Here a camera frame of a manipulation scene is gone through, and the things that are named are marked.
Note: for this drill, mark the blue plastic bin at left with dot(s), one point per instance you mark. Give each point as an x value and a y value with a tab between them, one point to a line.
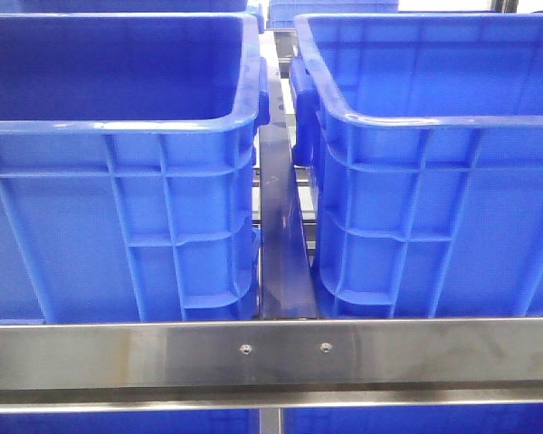
425	136

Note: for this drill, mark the blue plastic bin with buttons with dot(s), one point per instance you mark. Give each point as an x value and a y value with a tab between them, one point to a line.
126	167

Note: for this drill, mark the stainless steel rack rail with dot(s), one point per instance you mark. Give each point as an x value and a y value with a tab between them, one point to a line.
263	364

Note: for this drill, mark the steel divider bar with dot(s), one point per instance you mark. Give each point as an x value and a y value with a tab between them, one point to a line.
287	290

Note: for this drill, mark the distant blue crates row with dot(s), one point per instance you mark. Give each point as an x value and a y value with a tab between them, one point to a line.
278	14

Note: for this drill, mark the blue bin lower shelf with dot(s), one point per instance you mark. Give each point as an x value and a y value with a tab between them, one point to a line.
497	418

